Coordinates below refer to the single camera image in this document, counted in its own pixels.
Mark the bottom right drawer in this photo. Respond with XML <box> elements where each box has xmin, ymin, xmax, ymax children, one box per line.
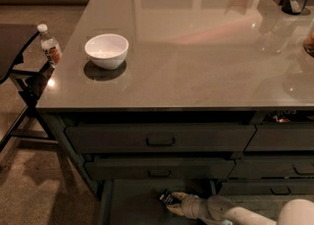
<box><xmin>218</xmin><ymin>179</ymin><xmax>314</xmax><ymax>196</ymax></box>

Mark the open bottom left drawer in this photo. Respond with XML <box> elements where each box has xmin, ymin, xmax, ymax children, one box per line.
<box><xmin>97</xmin><ymin>180</ymin><xmax>216</xmax><ymax>225</ymax></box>

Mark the middle right drawer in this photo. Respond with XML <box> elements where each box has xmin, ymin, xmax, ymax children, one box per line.
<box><xmin>230</xmin><ymin>156</ymin><xmax>314</xmax><ymax>179</ymax></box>

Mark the white ceramic bowl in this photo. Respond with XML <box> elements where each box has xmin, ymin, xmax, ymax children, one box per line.
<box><xmin>84</xmin><ymin>33</ymin><xmax>129</xmax><ymax>70</ymax></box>

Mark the glass jar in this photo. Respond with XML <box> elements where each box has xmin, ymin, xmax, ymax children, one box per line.
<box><xmin>303</xmin><ymin>20</ymin><xmax>314</xmax><ymax>57</ymax></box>

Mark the top left drawer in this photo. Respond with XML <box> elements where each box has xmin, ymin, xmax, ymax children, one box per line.
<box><xmin>65</xmin><ymin>123</ymin><xmax>256</xmax><ymax>153</ymax></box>

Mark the black chair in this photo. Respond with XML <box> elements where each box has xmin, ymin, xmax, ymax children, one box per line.
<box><xmin>0</xmin><ymin>23</ymin><xmax>59</xmax><ymax>153</ymax></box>

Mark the top right drawer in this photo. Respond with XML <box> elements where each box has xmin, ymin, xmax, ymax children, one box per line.
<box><xmin>245</xmin><ymin>123</ymin><xmax>314</xmax><ymax>151</ymax></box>

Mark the middle left drawer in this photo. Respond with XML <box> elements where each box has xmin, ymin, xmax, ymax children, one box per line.
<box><xmin>84</xmin><ymin>157</ymin><xmax>235</xmax><ymax>180</ymax></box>

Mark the clear plastic water bottle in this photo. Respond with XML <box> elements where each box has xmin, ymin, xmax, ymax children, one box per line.
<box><xmin>37</xmin><ymin>24</ymin><xmax>62</xmax><ymax>67</ymax></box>

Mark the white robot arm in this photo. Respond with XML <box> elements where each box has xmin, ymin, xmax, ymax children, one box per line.
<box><xmin>163</xmin><ymin>192</ymin><xmax>314</xmax><ymax>225</ymax></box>

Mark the blue rxbar blueberry wrapper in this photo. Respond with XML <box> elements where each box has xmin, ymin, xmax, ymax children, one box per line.
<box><xmin>159</xmin><ymin>190</ymin><xmax>179</xmax><ymax>205</ymax></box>

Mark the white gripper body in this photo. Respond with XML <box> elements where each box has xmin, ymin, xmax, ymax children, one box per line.
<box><xmin>181</xmin><ymin>195</ymin><xmax>209</xmax><ymax>219</ymax></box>

